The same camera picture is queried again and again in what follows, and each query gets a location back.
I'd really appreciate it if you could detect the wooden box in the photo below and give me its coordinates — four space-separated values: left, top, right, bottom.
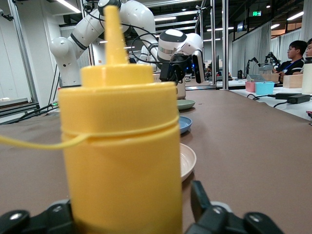
282 74 304 89

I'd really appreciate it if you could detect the white cylindrical container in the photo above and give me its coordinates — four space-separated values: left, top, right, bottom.
301 56 312 95

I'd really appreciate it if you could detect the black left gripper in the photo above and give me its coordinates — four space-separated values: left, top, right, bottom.
159 53 194 82

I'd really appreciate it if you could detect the beige round plate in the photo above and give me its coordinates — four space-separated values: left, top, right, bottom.
179 143 197 183

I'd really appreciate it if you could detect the pale green round plate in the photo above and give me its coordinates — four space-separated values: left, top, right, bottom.
176 99 196 111

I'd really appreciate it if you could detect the person in white shirt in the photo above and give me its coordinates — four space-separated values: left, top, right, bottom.
304 38 312 59

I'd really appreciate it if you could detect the light blue plastic bin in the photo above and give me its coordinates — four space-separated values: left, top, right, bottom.
254 81 275 96

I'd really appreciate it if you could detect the black power adapter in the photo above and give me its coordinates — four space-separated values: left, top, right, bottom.
268 92 312 104

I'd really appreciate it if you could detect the blue round plate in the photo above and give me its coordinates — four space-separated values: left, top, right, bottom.
179 116 193 135

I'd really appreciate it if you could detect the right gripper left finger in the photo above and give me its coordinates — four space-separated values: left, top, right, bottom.
0 198 77 234

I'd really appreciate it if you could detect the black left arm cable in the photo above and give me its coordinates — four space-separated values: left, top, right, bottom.
82 2 172 72

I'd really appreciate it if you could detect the aluminium frame post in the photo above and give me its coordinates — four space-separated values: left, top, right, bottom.
8 0 41 108
222 0 230 90

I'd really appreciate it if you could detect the seated person with glasses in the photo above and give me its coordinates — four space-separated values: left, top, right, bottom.
272 40 309 82

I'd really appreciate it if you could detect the yellow mustard squeeze bottle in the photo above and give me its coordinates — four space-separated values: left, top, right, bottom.
0 5 184 234

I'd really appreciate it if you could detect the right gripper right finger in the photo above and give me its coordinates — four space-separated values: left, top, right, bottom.
184 180 285 234

